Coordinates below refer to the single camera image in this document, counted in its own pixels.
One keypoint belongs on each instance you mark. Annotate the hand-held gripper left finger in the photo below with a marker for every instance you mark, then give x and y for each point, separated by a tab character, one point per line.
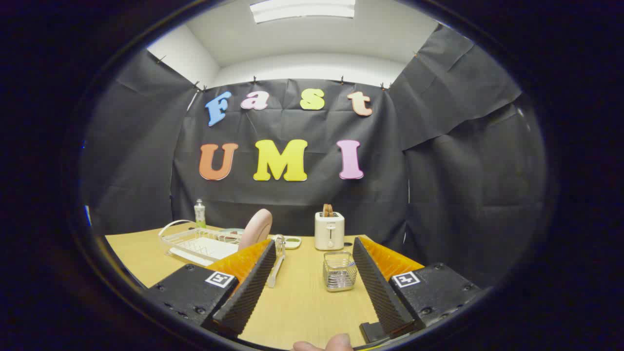
246	290

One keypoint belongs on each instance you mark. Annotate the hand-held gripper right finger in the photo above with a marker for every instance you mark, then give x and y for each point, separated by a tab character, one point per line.
380	287

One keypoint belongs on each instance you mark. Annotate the pink plate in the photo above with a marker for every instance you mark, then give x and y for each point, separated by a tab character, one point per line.
256	228

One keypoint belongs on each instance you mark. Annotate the light green plate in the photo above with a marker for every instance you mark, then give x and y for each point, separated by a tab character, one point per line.
233	232

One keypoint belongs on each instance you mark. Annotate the white divided dish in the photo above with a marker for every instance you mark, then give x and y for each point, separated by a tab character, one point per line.
292	242

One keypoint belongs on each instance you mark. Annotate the white toaster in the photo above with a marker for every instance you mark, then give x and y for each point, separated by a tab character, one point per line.
329	233

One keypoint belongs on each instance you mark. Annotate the white green bottle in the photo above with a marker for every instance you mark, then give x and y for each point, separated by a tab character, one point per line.
200	214

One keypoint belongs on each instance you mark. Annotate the brown toast slice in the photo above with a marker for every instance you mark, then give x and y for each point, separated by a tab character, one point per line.
328	210

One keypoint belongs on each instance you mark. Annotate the black backdrop cloth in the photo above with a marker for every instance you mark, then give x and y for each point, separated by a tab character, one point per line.
292	195

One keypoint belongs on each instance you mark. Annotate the ceiling light panel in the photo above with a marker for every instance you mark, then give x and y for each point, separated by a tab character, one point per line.
302	9

